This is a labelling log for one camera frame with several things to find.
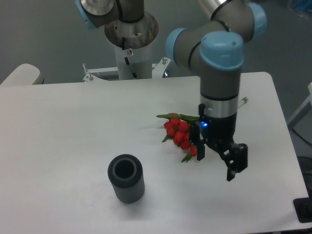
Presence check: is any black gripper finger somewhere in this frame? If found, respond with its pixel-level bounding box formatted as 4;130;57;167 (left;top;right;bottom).
189;121;205;161
219;142;248;181

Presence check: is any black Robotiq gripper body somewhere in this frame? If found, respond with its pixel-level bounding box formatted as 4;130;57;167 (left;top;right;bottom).
198;103;237;156

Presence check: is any red tulip bouquet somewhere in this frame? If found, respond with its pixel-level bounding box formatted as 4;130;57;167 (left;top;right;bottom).
158;97;239;162

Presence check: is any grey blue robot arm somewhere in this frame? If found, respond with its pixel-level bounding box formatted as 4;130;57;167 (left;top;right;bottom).
75;0;267;181

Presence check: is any white furniture at right edge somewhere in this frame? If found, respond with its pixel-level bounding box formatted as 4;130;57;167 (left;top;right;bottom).
287;83;312;128

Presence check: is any dark grey ribbed vase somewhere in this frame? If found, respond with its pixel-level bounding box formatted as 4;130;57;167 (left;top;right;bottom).
107;154;145;204

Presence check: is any black box at table edge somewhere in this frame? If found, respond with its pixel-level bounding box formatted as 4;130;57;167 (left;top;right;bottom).
293;197;312;223

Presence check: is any white chair armrest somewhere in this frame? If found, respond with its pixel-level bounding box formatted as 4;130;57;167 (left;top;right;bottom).
0;63;44;87

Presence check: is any white metal base frame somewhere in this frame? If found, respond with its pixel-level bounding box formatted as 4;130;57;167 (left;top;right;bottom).
82;57;171;82

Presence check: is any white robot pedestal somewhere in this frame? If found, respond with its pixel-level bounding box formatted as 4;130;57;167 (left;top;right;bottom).
104;12;158;76

